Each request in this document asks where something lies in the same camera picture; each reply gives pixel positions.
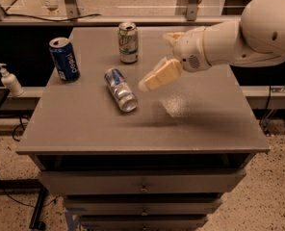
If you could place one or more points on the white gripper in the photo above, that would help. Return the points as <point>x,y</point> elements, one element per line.
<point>191,49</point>

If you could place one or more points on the left metal bracket post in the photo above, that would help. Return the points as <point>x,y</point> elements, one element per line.
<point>72,0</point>

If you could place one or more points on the green and white soda can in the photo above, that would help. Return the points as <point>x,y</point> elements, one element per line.
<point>128,42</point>

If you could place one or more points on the right metal bracket post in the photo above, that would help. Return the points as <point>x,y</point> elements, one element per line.
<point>192,9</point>

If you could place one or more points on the top grey drawer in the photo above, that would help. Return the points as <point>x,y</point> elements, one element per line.
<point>141,181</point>

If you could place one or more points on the white pump dispenser bottle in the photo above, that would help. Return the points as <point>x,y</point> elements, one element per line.
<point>10,81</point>

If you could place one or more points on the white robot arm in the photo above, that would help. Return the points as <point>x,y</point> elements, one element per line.
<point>255,39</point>

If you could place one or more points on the metal bracket post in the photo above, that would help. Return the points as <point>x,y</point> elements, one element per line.
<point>72,0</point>
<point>192,9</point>

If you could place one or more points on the middle grey drawer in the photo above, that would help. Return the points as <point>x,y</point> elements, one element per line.
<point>143,206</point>

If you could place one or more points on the Red Bull can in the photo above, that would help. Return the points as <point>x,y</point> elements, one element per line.
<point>120,90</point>

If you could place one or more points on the black table leg stand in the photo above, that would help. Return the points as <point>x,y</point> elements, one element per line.
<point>24,185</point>

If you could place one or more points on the grey drawer cabinet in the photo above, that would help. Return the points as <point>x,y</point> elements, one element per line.
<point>201,121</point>

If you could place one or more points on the blue Pepsi can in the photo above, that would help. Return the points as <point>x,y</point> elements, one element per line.
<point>64,60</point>

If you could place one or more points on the bottom grey drawer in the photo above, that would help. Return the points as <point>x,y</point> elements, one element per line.
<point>143,223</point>

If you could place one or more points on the grey drawer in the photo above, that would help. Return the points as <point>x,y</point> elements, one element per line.
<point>141,181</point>
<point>143,223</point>
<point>143,206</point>

